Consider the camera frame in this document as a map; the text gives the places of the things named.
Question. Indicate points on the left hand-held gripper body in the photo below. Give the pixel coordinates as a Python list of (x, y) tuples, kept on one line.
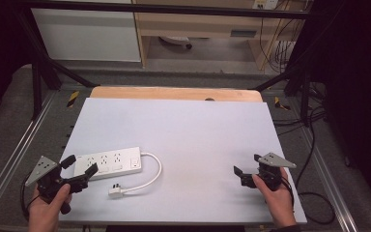
[(50, 180)]

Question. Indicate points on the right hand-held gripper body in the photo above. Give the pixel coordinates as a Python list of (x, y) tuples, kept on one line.
[(270, 170)]

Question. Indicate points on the white power strip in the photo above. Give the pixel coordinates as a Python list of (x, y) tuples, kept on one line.
[(109, 161)]

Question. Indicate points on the person's right hand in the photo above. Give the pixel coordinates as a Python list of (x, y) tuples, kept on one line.
[(275, 199)]

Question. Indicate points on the person's left hand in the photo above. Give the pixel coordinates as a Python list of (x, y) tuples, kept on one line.
[(46, 211)]

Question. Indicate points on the white plug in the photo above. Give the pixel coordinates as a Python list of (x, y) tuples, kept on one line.
[(115, 192)]

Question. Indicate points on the white table board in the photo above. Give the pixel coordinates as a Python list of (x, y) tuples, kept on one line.
[(190, 135)]

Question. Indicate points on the wooden table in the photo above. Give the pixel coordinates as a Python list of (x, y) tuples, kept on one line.
[(174, 93)]

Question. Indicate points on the dark curtain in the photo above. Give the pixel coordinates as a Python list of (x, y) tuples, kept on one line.
[(0, 48), (357, 80)]

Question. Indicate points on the white cabinet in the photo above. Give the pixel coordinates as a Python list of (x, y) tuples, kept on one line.
[(87, 35)]

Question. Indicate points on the office chair base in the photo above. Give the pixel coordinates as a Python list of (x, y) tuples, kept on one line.
[(177, 40)]

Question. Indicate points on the light wooden desk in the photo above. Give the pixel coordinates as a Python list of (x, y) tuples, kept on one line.
[(190, 22)]

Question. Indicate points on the aluminium floor rail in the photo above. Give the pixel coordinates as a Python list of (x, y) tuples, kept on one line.
[(328, 180), (16, 151)]

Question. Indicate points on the white wall outlet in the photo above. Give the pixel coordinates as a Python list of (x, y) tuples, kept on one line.
[(265, 4)]

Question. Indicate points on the black metal frame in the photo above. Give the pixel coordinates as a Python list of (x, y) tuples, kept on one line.
[(174, 9)]

